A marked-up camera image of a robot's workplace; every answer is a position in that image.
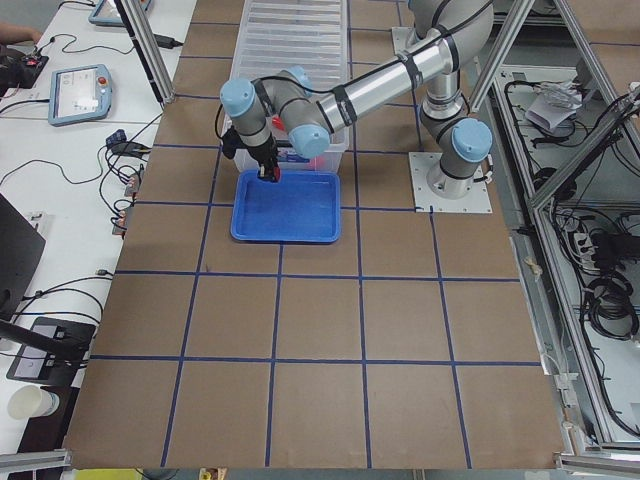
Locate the paper cup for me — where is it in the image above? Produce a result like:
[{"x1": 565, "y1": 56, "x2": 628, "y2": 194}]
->
[{"x1": 7, "y1": 385, "x2": 60, "y2": 420}]

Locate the aluminium frame post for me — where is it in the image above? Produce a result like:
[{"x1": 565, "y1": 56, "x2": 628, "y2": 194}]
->
[{"x1": 114, "y1": 0, "x2": 175, "y2": 106}]

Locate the clear plastic box lid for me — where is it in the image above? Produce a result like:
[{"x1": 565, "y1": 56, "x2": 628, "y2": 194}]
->
[{"x1": 230, "y1": 0, "x2": 349, "y2": 90}]

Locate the clear plastic storage box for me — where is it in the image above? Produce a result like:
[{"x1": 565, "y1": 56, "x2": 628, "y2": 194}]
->
[{"x1": 220, "y1": 74, "x2": 350, "y2": 172}]

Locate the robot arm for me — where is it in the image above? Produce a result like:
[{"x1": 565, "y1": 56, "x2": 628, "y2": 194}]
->
[{"x1": 220, "y1": 1, "x2": 494, "y2": 197}]

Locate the black laptop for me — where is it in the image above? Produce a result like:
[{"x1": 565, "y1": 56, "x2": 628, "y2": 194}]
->
[{"x1": 0, "y1": 196, "x2": 46, "y2": 321}]

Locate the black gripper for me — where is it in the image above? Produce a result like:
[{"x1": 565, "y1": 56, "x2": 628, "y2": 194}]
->
[{"x1": 249, "y1": 142, "x2": 280, "y2": 183}]

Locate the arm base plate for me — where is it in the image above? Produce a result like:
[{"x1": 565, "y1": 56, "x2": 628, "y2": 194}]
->
[
  {"x1": 409, "y1": 152, "x2": 493, "y2": 214},
  {"x1": 391, "y1": 27, "x2": 427, "y2": 61}
]

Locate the teach pendant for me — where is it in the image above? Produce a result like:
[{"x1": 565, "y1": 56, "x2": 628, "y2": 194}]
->
[
  {"x1": 48, "y1": 64, "x2": 112, "y2": 127},
  {"x1": 88, "y1": 0, "x2": 156, "y2": 27}
]

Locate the blue plastic tray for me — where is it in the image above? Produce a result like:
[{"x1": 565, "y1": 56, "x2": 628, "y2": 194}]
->
[{"x1": 230, "y1": 170, "x2": 341, "y2": 244}]

